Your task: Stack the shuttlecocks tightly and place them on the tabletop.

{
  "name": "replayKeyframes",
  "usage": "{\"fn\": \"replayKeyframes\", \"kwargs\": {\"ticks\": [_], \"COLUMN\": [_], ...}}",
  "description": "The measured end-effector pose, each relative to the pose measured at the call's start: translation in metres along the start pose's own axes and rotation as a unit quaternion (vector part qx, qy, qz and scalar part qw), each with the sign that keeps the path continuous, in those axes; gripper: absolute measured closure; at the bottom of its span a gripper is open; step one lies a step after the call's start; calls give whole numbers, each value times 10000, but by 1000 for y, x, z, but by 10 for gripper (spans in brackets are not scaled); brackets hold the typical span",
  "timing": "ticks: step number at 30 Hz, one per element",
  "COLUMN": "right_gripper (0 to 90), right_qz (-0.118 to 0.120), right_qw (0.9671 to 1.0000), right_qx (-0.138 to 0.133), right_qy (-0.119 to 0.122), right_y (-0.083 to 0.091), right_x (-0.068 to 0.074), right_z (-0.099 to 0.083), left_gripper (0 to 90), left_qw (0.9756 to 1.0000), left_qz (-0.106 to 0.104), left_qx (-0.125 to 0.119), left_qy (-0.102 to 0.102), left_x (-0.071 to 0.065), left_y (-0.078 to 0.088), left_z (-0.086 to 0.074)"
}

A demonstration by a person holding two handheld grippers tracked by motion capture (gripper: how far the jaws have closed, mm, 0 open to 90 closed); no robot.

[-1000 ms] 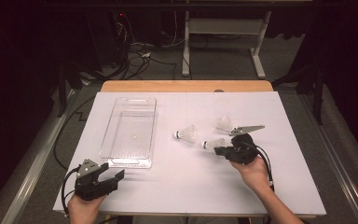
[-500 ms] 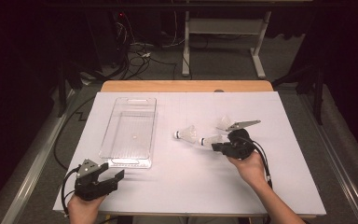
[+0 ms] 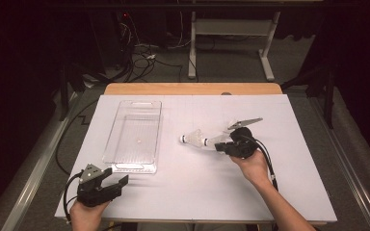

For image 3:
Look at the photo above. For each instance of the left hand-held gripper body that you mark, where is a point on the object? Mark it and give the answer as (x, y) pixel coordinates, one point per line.
(91, 194)

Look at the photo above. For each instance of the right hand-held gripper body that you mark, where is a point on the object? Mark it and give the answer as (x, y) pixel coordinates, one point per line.
(244, 146)

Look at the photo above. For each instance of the clear plastic tray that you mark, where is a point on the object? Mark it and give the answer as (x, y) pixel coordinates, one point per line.
(135, 138)

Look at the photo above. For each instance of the person's left hand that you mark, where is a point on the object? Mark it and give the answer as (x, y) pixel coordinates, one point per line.
(85, 218)

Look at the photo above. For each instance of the person's right hand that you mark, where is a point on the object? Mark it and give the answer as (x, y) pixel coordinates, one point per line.
(255, 170)

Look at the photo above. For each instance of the dark round table grommet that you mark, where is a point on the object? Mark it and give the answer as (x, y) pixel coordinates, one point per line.
(226, 93)

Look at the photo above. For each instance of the white board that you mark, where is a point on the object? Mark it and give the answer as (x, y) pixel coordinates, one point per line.
(189, 195)

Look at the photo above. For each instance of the wooden table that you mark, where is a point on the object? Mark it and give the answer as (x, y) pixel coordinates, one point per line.
(189, 88)

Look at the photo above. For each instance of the black stand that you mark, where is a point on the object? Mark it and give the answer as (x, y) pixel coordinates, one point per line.
(65, 96)
(329, 102)

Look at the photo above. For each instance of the dark computer tower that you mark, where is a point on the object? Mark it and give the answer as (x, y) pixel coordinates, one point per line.
(112, 38)

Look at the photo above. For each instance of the metal floor rail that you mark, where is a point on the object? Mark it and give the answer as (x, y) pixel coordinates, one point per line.
(353, 179)
(34, 179)

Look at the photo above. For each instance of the white metal desk frame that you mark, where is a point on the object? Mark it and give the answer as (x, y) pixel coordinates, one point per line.
(231, 27)

